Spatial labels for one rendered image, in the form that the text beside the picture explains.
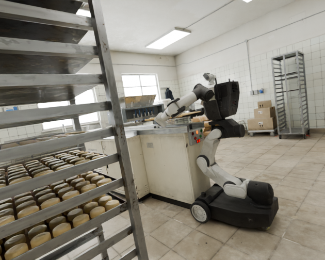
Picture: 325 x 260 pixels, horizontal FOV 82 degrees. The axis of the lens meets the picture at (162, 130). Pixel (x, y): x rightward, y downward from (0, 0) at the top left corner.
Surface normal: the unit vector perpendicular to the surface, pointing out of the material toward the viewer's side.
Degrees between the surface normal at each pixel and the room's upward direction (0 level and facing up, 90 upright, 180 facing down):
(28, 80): 90
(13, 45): 90
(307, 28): 90
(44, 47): 90
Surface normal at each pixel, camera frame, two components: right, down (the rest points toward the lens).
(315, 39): -0.74, 0.19
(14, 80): 0.65, -0.03
